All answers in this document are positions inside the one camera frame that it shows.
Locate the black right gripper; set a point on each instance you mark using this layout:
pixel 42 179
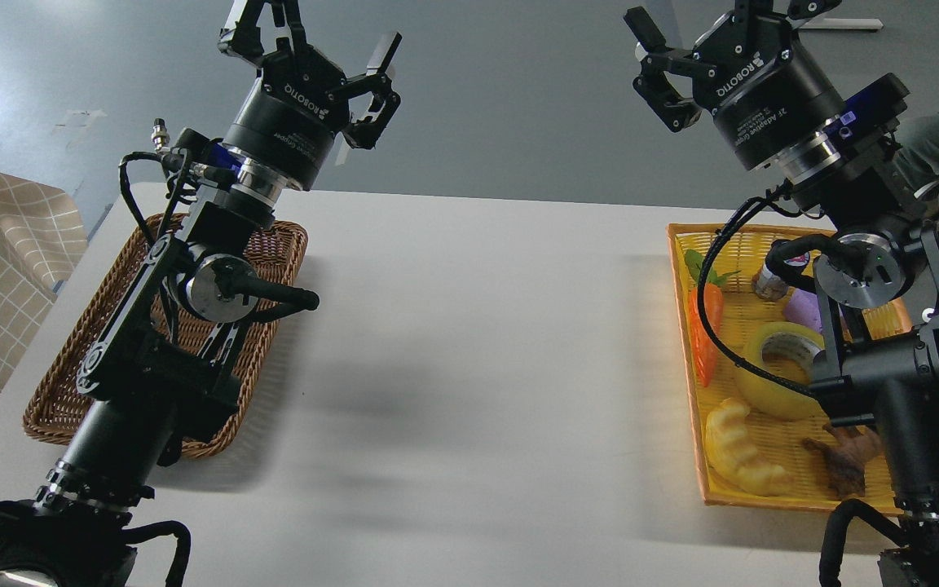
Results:
pixel 763 88

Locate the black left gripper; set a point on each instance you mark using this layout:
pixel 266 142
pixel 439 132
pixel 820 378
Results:
pixel 290 114

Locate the yellow tape roll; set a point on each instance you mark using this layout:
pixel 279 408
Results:
pixel 786 350

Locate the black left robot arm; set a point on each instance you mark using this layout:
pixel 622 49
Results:
pixel 162 370

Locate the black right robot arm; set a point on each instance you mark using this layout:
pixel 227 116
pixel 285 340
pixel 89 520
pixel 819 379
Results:
pixel 875 276

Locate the white stand base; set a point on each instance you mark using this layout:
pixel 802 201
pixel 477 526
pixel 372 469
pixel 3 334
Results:
pixel 840 23

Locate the small dark jar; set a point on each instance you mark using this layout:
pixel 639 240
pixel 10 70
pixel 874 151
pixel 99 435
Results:
pixel 774 281

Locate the purple foam block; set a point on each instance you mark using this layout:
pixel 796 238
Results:
pixel 802 308

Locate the brown wicker basket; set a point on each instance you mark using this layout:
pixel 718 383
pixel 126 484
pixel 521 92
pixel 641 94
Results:
pixel 56 409

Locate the toy croissant bread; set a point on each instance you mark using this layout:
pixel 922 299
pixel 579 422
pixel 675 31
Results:
pixel 733 454

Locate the brown toy animal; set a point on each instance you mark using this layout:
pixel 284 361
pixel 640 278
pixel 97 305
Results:
pixel 846 460

